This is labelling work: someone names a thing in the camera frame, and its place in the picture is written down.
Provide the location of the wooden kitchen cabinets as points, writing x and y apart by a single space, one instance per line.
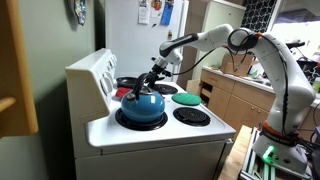
240 103

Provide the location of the black white patterned panel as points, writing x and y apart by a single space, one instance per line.
258 15

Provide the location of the aluminium robot frame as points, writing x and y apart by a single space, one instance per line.
248 166

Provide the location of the large cardboard box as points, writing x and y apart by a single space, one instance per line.
233 68

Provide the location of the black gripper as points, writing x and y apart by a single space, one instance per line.
158 71

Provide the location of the colourful wall ornament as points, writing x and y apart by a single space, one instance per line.
80 11

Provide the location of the white stove knob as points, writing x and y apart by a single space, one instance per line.
106 86
113 62
110 76

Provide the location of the small dark fridge magnet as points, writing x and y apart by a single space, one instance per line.
154 24

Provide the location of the white electric stove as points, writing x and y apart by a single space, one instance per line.
150 156

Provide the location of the wooden wall rack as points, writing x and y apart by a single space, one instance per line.
20 66

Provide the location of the red oven mitt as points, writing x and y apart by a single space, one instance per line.
122 92

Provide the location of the blue paper note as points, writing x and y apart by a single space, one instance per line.
167 13

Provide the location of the small black coil burner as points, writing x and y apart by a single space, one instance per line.
191 116

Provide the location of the yellow black fridge magnet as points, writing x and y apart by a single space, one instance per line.
170 35

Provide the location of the small green object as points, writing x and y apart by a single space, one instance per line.
256 74

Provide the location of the large black coil burner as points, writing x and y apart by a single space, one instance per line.
156 124
166 89

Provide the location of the colourful paper note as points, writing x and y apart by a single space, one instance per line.
156 6

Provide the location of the round green quilted towel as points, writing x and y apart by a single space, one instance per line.
186 99

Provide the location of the white refrigerator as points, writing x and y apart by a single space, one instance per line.
133 50

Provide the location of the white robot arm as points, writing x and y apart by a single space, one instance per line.
286 76

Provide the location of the white paper note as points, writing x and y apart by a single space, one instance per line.
144 13

